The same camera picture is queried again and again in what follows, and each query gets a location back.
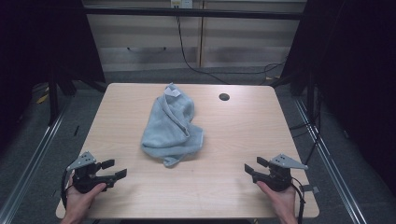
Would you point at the black metal stand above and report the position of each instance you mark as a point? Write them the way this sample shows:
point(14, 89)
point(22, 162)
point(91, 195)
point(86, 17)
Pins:
point(53, 99)

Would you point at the person's right hand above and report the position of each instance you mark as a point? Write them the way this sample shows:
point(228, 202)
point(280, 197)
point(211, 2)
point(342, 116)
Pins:
point(285, 202)

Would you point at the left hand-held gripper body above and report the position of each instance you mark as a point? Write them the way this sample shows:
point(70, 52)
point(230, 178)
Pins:
point(85, 177)

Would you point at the metal floor rail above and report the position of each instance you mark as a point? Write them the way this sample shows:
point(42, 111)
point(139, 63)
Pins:
point(28, 168)
point(333, 168)

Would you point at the black curtain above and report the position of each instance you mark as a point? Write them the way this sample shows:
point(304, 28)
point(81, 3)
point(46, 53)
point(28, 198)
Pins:
point(358, 77)
point(37, 46)

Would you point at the yellow floor tape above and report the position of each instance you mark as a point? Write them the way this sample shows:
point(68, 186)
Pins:
point(43, 98)

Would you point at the white wall outlet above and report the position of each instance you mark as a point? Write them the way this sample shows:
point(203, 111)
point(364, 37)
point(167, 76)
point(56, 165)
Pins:
point(181, 3)

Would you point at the black horizontal bar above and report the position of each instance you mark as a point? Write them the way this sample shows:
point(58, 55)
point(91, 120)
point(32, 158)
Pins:
point(193, 13)

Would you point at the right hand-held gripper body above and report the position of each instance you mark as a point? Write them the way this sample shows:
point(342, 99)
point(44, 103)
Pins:
point(278, 177)

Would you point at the grey-blue towel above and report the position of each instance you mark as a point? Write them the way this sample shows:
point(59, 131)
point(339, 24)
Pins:
point(169, 124)

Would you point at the person's left hand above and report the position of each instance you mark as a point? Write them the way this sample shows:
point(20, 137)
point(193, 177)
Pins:
point(77, 203)

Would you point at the grey tape piece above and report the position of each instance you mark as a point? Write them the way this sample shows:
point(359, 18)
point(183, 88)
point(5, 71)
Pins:
point(309, 188)

